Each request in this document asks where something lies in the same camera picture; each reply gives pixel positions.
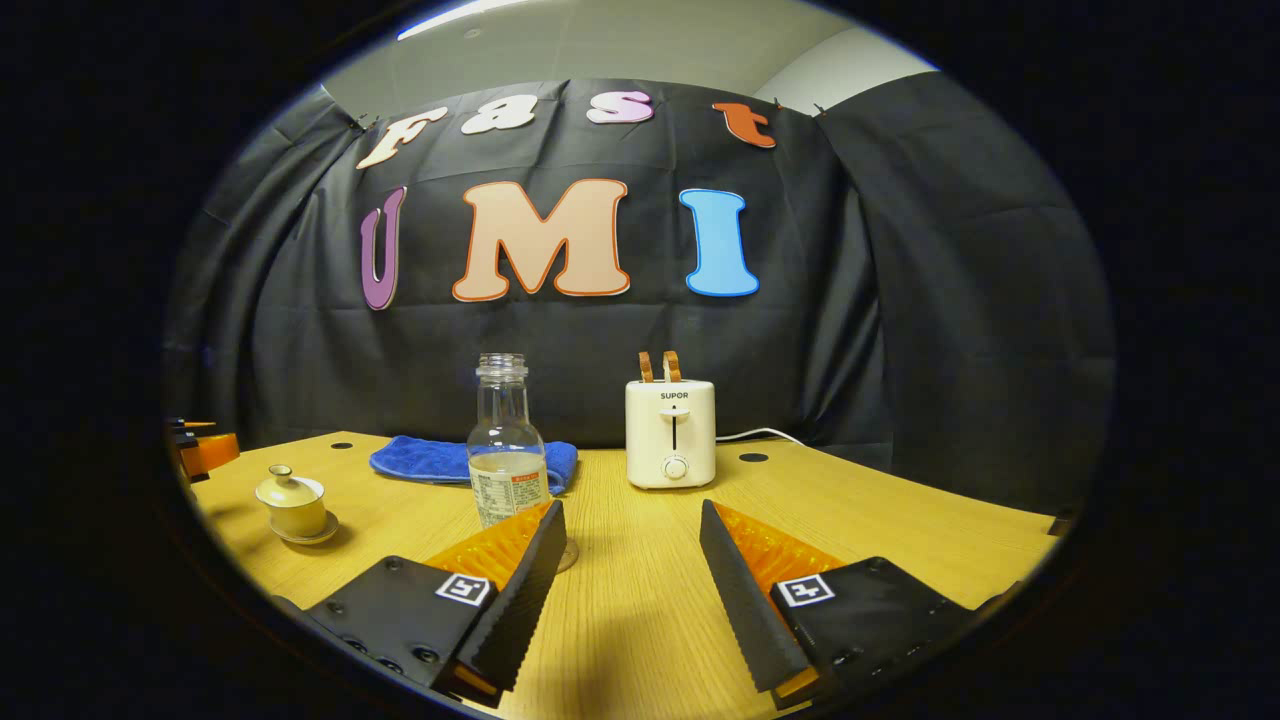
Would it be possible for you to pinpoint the folded blue towel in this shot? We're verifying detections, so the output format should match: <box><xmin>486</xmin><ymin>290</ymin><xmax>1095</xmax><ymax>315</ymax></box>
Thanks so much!
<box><xmin>369</xmin><ymin>435</ymin><xmax>579</xmax><ymax>493</ymax></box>

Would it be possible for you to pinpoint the clear plastic water bottle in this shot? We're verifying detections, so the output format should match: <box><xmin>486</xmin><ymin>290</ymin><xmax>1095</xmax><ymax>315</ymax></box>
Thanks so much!
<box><xmin>467</xmin><ymin>353</ymin><xmax>551</xmax><ymax>531</ymax></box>

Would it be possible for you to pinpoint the white toaster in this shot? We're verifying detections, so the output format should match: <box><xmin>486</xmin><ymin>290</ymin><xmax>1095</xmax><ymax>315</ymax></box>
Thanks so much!
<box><xmin>626</xmin><ymin>379</ymin><xmax>717</xmax><ymax>490</ymax></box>

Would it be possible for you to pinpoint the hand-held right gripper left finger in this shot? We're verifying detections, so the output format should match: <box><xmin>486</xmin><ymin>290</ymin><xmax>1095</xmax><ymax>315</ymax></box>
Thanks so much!
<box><xmin>300</xmin><ymin>500</ymin><xmax>568</xmax><ymax>706</ymax></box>

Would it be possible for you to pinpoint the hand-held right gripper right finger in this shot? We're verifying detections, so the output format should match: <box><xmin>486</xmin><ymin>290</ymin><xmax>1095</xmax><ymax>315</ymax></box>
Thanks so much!
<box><xmin>698</xmin><ymin>498</ymin><xmax>1001</xmax><ymax>709</ymax></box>

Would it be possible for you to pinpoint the black backdrop cloth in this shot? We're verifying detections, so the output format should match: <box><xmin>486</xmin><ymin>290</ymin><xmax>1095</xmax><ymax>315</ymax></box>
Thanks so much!
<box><xmin>165</xmin><ymin>75</ymin><xmax>1116</xmax><ymax>511</ymax></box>

